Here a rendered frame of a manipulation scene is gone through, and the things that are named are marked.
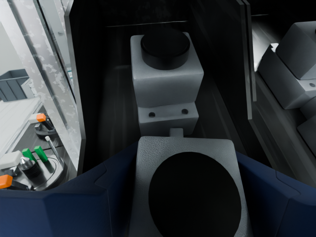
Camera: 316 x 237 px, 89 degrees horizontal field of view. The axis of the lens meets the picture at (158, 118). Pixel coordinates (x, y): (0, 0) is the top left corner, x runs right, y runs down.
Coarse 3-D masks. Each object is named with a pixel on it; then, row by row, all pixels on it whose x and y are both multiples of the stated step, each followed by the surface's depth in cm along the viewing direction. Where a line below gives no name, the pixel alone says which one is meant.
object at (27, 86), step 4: (68, 68) 140; (68, 72) 136; (28, 80) 117; (72, 80) 121; (24, 84) 110; (28, 84) 110; (32, 84) 111; (72, 84) 118; (24, 88) 110; (28, 88) 111; (32, 88) 112; (24, 92) 112; (28, 92) 112; (32, 92) 113; (36, 92) 114; (28, 96) 114; (32, 96) 114; (36, 96) 115
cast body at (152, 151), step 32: (160, 160) 7; (192, 160) 6; (224, 160) 7; (160, 192) 5; (192, 192) 5; (224, 192) 5; (128, 224) 6; (160, 224) 5; (192, 224) 5; (224, 224) 5
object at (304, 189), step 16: (240, 160) 7; (256, 176) 6; (272, 176) 6; (288, 176) 6; (256, 192) 6; (272, 192) 5; (288, 192) 5; (304, 192) 5; (256, 208) 6; (272, 208) 5; (288, 208) 5; (304, 208) 4; (256, 224) 6; (272, 224) 5; (288, 224) 5; (304, 224) 4
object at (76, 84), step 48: (96, 0) 20; (144, 0) 21; (192, 0) 21; (240, 0) 12; (96, 48) 17; (240, 48) 12; (96, 96) 15; (240, 96) 13; (96, 144) 14; (240, 144) 14
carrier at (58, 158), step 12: (12, 156) 47; (24, 156) 50; (36, 156) 50; (48, 156) 47; (60, 156) 49; (0, 168) 46; (12, 168) 41; (24, 168) 39; (36, 168) 40; (48, 168) 43; (60, 168) 42; (72, 168) 45; (24, 180) 40; (36, 180) 40; (48, 180) 40; (60, 180) 41
